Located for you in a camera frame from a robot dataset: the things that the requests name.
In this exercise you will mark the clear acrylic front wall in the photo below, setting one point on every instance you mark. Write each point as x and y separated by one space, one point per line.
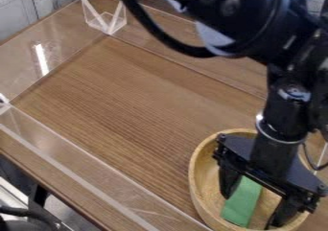
102 194

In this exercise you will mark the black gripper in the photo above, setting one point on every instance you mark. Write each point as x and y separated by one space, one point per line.
272 164

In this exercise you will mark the black metal table leg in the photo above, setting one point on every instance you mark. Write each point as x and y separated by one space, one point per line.
36 201

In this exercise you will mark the green rectangular block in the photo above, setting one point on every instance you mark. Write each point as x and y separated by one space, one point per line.
238 207

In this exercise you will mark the clear acrylic corner bracket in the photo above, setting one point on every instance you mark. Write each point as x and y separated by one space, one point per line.
106 22

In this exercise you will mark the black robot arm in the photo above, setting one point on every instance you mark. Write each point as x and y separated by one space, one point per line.
274 32

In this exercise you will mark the brown wooden bowl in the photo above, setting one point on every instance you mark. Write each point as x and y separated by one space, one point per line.
203 179

